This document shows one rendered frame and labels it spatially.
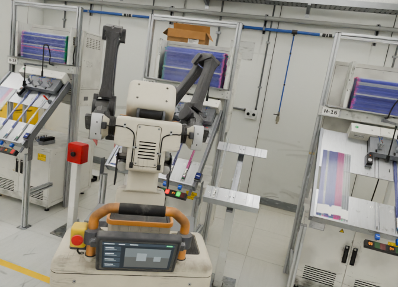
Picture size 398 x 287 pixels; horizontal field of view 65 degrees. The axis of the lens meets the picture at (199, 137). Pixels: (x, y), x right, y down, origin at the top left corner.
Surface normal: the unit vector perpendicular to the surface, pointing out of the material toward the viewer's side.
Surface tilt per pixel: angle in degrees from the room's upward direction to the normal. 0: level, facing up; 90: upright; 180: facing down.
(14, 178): 90
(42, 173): 90
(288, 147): 90
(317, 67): 90
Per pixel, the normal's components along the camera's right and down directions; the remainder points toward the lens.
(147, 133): 0.18, 0.07
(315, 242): -0.29, 0.13
